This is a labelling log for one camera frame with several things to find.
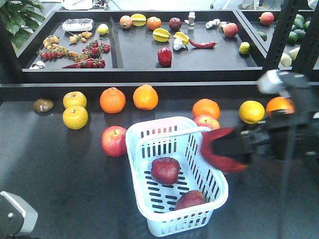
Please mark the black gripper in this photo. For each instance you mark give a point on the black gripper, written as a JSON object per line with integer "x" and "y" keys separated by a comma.
{"x": 245, "y": 142}

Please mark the light blue plastic basket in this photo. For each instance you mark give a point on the light blue plastic basket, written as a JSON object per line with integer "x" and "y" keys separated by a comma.
{"x": 176, "y": 190}

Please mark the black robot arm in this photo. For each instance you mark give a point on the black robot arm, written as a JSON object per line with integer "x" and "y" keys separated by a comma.
{"x": 296, "y": 117}

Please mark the large red apple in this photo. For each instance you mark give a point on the large red apple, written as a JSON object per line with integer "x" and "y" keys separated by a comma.
{"x": 208, "y": 121}

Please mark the yellow orange citrus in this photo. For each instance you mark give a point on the yellow orange citrus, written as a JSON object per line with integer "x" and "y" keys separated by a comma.
{"x": 251, "y": 112}

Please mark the large orange grapefruit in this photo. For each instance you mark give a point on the large orange grapefruit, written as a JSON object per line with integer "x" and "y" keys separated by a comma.
{"x": 206, "y": 107}

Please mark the orange with nub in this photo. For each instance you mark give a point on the orange with nub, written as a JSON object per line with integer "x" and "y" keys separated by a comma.
{"x": 280, "y": 103}

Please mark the small lime green fruit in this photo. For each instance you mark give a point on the small lime green fruit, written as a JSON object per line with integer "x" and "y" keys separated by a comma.
{"x": 244, "y": 48}

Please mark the orange centre back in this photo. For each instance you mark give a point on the orange centre back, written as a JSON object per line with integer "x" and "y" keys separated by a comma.
{"x": 145, "y": 97}

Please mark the red chili pepper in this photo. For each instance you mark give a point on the red chili pepper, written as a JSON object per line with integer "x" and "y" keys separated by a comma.
{"x": 209, "y": 44}

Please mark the red bell pepper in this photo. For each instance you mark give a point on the red bell pepper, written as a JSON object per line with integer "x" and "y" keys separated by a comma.
{"x": 165, "y": 56}

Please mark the red apple upper tray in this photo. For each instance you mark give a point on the red apple upper tray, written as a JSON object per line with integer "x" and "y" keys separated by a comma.
{"x": 230, "y": 29}

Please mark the white garlic bulb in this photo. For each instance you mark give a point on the white garlic bulb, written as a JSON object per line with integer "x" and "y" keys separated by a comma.
{"x": 178, "y": 44}

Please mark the orange with knob left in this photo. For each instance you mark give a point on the orange with knob left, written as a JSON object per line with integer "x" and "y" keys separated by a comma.
{"x": 112, "y": 100}

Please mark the yellow starfruit front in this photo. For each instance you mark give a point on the yellow starfruit front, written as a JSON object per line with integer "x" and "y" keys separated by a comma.
{"x": 161, "y": 35}

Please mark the yellow starfruit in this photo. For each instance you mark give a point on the yellow starfruit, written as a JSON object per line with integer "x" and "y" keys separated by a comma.
{"x": 138, "y": 19}
{"x": 161, "y": 35}

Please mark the dark red plum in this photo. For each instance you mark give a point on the dark red plum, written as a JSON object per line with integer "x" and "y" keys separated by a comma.
{"x": 175, "y": 23}

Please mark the yellow starfruit back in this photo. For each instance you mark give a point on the yellow starfruit back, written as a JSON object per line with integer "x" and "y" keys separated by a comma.
{"x": 138, "y": 19}

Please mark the yellow pear lower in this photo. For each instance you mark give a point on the yellow pear lower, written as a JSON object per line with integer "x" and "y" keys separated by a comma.
{"x": 75, "y": 117}

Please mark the yellow pear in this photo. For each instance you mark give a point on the yellow pear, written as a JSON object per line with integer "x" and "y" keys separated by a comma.
{"x": 75, "y": 98}
{"x": 75, "y": 117}

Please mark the yellow pear upper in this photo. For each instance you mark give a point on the yellow pear upper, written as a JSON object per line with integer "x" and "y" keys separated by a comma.
{"x": 75, "y": 98}

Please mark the black wooden produce stand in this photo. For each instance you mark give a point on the black wooden produce stand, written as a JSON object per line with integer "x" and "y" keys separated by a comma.
{"x": 80, "y": 192}

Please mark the brown kiwi fruit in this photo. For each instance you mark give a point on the brown kiwi fruit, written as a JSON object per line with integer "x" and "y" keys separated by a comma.
{"x": 42, "y": 105}

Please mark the white remote controller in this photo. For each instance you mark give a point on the white remote controller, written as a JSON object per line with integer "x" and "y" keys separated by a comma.
{"x": 78, "y": 24}

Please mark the potted green plant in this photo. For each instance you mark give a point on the potted green plant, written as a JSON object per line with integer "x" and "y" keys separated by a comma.
{"x": 21, "y": 18}

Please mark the black right upright post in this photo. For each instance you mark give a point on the black right upright post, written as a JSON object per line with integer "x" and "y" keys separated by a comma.
{"x": 309, "y": 51}

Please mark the black upright post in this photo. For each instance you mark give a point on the black upright post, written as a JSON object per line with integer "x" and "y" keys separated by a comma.
{"x": 309, "y": 51}
{"x": 281, "y": 34}

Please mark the black left upright post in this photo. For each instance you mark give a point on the black left upright post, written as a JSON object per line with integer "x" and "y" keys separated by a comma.
{"x": 281, "y": 34}

